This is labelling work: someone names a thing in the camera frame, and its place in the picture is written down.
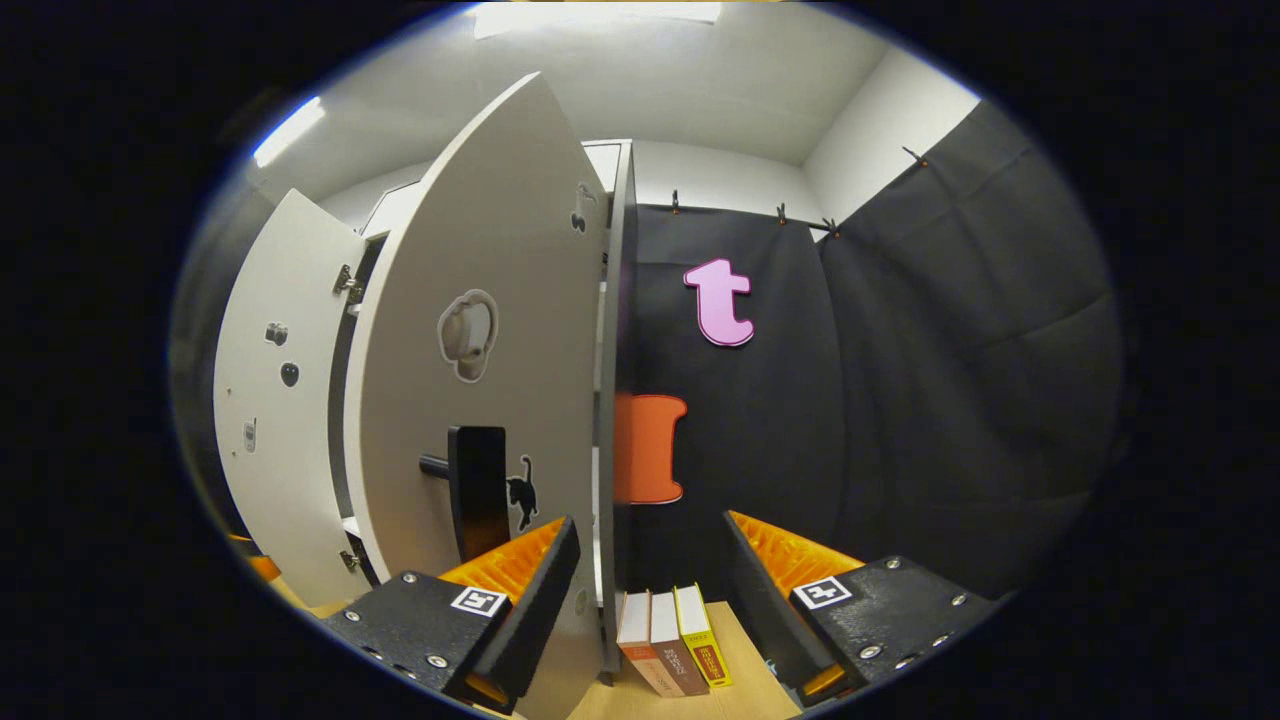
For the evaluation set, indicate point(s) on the white shoe cabinet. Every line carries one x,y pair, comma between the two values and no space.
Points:
620,300

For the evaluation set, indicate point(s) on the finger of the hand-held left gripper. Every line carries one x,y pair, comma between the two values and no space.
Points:
258,562

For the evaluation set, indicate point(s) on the orange and white book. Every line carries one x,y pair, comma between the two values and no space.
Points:
638,640

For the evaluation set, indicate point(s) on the ceiling light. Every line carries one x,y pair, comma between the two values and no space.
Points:
288,132

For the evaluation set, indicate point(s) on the brown book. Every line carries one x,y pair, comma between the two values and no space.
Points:
678,650

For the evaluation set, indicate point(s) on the black backdrop cloth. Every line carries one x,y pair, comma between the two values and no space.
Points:
780,450
980,350

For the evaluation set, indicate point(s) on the yellow book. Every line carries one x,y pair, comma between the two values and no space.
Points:
702,640

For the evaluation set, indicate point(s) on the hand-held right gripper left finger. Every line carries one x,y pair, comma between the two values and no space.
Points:
530,610

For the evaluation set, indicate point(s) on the white cabinet door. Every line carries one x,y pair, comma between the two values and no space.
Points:
280,470
520,260

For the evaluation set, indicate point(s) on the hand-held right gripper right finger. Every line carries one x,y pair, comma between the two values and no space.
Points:
765,615

